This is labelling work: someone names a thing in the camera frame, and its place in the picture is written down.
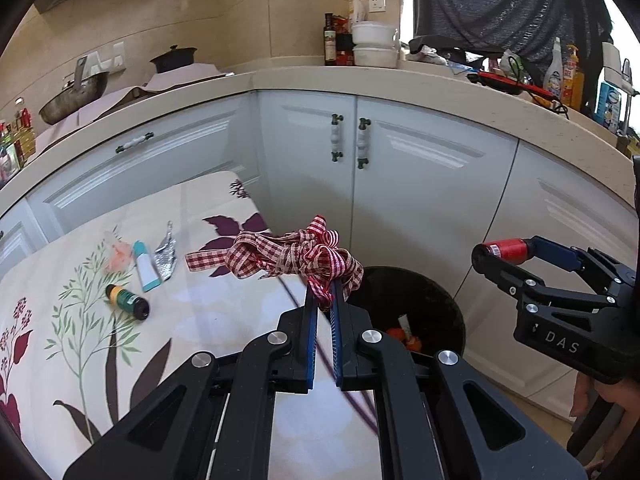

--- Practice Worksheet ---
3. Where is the red packet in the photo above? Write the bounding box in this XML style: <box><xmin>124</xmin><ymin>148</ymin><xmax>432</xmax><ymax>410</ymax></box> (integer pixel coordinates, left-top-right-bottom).
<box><xmin>336</xmin><ymin>16</ymin><xmax>355</xmax><ymax>66</ymax></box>

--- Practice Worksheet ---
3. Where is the silver foil wrapper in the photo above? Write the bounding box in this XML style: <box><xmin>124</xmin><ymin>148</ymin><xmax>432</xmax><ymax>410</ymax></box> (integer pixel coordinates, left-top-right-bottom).
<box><xmin>154</xmin><ymin>221</ymin><xmax>178</xmax><ymax>281</ymax></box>

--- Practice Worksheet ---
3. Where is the black-lined trash bin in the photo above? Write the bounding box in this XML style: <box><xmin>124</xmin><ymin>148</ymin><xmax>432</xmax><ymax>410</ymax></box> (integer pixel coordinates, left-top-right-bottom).
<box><xmin>345</xmin><ymin>266</ymin><xmax>467</xmax><ymax>361</ymax></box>

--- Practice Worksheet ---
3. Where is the dark glass bottle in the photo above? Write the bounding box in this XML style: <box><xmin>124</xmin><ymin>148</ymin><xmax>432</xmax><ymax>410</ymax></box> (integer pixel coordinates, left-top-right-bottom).
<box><xmin>324</xmin><ymin>12</ymin><xmax>338</xmax><ymax>66</ymax></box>

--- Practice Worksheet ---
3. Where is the crumpled white cloth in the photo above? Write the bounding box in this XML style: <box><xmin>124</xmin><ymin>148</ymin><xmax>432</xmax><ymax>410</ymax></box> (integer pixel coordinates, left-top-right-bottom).
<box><xmin>407</xmin><ymin>44</ymin><xmax>448</xmax><ymax>66</ymax></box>

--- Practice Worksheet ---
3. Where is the yellow cooking oil bottle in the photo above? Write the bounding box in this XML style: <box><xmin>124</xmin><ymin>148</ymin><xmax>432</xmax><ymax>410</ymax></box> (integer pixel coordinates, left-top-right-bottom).
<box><xmin>19</xmin><ymin>108</ymin><xmax>37</xmax><ymax>153</ymax></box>

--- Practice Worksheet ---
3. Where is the white spray bottle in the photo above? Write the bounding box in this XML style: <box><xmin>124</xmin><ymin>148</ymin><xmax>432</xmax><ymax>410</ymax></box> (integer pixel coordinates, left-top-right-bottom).
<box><xmin>542</xmin><ymin>37</ymin><xmax>566</xmax><ymax>101</ymax></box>

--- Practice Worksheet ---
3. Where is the chrome faucet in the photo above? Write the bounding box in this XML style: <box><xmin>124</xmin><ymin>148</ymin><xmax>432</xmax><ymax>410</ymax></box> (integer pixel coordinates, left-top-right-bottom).
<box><xmin>619</xmin><ymin>57</ymin><xmax>639</xmax><ymax>136</ymax></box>

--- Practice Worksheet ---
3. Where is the blue white wipes pack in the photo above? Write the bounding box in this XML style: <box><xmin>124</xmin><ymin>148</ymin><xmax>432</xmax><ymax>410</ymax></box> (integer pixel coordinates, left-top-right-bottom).
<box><xmin>595</xmin><ymin>82</ymin><xmax>623</xmax><ymax>133</ymax></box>

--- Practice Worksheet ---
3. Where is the white cabinet door handle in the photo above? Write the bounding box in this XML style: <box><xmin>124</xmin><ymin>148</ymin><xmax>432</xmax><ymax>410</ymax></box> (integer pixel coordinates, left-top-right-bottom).
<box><xmin>356</xmin><ymin>117</ymin><xmax>373</xmax><ymax>170</ymax></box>
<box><xmin>329</xmin><ymin>114</ymin><xmax>346</xmax><ymax>162</ymax></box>

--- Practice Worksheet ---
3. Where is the beige countertop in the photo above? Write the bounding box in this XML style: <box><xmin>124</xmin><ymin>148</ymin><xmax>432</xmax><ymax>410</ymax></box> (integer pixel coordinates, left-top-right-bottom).
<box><xmin>0</xmin><ymin>64</ymin><xmax>640</xmax><ymax>211</ymax></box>

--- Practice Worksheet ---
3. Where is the white teal tube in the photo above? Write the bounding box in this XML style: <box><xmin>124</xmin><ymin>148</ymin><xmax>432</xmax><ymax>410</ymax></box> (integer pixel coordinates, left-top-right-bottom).
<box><xmin>132</xmin><ymin>241</ymin><xmax>162</xmax><ymax>292</ymax></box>

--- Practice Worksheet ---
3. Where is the orange soap bottle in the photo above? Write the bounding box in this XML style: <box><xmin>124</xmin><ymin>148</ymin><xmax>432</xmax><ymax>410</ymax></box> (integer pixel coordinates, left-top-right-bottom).
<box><xmin>560</xmin><ymin>44</ymin><xmax>585</xmax><ymax>111</ymax></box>

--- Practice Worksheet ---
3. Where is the metal wok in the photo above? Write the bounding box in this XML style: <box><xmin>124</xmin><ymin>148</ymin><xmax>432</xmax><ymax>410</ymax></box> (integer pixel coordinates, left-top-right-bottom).
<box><xmin>39</xmin><ymin>56</ymin><xmax>110</xmax><ymax>126</ymax></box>

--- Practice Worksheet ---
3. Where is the pale pink stove cover cloth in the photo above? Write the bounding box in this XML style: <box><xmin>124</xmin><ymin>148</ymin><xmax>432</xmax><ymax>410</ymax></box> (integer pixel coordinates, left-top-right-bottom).
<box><xmin>35</xmin><ymin>62</ymin><xmax>236</xmax><ymax>153</ymax></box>

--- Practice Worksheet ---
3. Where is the pink clear plastic wrapper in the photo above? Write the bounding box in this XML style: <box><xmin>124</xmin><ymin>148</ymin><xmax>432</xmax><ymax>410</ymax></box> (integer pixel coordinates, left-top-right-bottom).
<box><xmin>102</xmin><ymin>227</ymin><xmax>136</xmax><ymax>273</ymax></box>

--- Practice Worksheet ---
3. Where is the person's right hand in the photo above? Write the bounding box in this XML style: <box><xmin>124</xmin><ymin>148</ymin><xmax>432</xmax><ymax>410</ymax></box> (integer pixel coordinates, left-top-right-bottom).
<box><xmin>571</xmin><ymin>373</ymin><xmax>627</xmax><ymax>418</ymax></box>

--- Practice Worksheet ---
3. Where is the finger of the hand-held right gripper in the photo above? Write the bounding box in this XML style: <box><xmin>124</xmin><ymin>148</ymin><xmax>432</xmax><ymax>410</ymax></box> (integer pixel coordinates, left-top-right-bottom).
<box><xmin>471</xmin><ymin>258</ymin><xmax>619</xmax><ymax>319</ymax></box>
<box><xmin>530</xmin><ymin>236</ymin><xmax>640</xmax><ymax>306</ymax></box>

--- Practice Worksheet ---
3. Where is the white cabinet door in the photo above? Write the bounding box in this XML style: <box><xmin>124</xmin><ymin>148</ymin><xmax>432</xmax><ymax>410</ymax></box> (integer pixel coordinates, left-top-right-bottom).
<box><xmin>257</xmin><ymin>91</ymin><xmax>358</xmax><ymax>266</ymax></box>
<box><xmin>465</xmin><ymin>140</ymin><xmax>640</xmax><ymax>411</ymax></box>
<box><xmin>352</xmin><ymin>97</ymin><xmax>521</xmax><ymax>401</ymax></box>

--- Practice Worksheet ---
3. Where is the white drawer handle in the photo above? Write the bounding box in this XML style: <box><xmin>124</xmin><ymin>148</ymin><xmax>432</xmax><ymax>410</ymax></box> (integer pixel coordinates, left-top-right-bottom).
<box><xmin>116</xmin><ymin>131</ymin><xmax>155</xmax><ymax>153</ymax></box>

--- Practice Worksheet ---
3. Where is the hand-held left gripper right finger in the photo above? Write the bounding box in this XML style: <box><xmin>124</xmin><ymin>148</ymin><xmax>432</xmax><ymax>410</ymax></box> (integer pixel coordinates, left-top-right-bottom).
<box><xmin>328</xmin><ymin>280</ymin><xmax>588</xmax><ymax>480</ymax></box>

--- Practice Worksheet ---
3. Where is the wide white drawer front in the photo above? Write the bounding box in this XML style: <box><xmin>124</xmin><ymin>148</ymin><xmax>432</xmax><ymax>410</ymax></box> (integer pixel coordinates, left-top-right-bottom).
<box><xmin>25</xmin><ymin>92</ymin><xmax>261</xmax><ymax>241</ymax></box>

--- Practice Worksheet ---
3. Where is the green white plastic bag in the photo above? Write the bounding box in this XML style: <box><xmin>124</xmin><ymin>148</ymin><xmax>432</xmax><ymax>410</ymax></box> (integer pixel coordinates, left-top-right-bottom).
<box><xmin>500</xmin><ymin>50</ymin><xmax>531</xmax><ymax>83</ymax></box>

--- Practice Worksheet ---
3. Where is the group of condiment bottles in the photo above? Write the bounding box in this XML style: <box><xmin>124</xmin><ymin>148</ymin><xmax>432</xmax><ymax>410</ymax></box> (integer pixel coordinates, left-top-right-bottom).
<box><xmin>0</xmin><ymin>107</ymin><xmax>38</xmax><ymax>186</ymax></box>

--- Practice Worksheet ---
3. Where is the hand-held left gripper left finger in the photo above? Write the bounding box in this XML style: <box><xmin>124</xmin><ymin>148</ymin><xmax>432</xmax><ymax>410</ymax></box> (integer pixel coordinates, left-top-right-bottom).
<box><xmin>62</xmin><ymin>287</ymin><xmax>321</xmax><ymax>480</ymax></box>

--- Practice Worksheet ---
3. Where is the red white checked ribbon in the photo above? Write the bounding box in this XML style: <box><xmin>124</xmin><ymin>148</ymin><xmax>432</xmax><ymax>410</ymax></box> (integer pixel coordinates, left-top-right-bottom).
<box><xmin>185</xmin><ymin>215</ymin><xmax>365</xmax><ymax>311</ymax></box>

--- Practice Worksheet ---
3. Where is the white double wall socket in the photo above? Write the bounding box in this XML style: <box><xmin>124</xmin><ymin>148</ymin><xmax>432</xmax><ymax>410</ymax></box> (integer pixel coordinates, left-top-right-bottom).
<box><xmin>85</xmin><ymin>42</ymin><xmax>126</xmax><ymax>73</ymax></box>

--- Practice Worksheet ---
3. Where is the green bottle with yellow cap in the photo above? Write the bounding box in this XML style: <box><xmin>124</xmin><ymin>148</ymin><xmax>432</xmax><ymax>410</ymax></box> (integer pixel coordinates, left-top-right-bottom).
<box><xmin>106</xmin><ymin>284</ymin><xmax>151</xmax><ymax>320</ymax></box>

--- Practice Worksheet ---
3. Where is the small white drawer front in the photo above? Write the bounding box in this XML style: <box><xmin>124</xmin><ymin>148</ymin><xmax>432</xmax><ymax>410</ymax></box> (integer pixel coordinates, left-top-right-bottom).
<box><xmin>0</xmin><ymin>200</ymin><xmax>41</xmax><ymax>281</ymax></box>

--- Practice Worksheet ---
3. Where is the orange paper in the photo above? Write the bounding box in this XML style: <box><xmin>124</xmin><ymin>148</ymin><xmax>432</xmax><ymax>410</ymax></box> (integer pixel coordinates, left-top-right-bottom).
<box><xmin>385</xmin><ymin>327</ymin><xmax>426</xmax><ymax>352</ymax></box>

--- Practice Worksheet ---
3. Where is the dark grey cloth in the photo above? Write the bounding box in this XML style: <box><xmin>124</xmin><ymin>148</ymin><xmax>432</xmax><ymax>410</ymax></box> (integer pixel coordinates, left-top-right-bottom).
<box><xmin>410</xmin><ymin>0</ymin><xmax>613</xmax><ymax>66</ymax></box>

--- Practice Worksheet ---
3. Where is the black pot with lid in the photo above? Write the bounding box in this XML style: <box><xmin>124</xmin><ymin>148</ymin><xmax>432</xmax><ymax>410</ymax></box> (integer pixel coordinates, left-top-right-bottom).
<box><xmin>150</xmin><ymin>45</ymin><xmax>197</xmax><ymax>73</ymax></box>

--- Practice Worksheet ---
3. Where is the white lidded container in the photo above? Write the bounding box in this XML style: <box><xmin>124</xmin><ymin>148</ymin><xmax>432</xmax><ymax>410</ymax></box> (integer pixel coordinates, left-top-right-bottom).
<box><xmin>353</xmin><ymin>46</ymin><xmax>400</xmax><ymax>68</ymax></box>
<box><xmin>351</xmin><ymin>21</ymin><xmax>398</xmax><ymax>47</ymax></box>

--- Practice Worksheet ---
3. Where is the red bottle with black cap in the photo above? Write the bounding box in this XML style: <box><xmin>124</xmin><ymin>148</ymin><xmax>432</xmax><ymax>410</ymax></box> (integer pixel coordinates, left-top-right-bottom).
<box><xmin>472</xmin><ymin>237</ymin><xmax>536</xmax><ymax>263</ymax></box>

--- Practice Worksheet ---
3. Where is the flat red appliance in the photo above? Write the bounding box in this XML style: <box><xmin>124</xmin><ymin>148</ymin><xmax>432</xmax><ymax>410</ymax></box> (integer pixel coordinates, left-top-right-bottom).
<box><xmin>467</xmin><ymin>70</ymin><xmax>563</xmax><ymax>106</ymax></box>

